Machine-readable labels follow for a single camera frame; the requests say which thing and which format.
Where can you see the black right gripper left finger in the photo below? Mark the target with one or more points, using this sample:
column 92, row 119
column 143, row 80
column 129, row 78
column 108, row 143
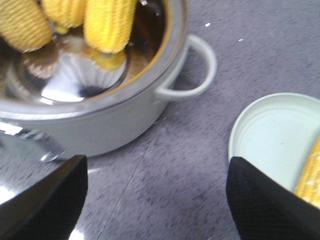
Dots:
column 50, row 209

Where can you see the light green plate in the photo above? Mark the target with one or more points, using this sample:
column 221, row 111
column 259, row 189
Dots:
column 276, row 134

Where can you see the green electric cooking pot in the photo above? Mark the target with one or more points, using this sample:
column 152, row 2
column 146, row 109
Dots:
column 67, row 98

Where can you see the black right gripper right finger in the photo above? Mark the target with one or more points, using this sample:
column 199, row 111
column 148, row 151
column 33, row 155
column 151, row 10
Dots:
column 264, row 210

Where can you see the yellow corn cob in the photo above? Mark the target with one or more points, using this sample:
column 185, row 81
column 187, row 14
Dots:
column 108, row 24
column 23, row 25
column 308, row 185
column 65, row 14

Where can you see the grey stone countertop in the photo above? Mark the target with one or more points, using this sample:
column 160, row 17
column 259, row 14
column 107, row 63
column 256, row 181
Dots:
column 169, row 183

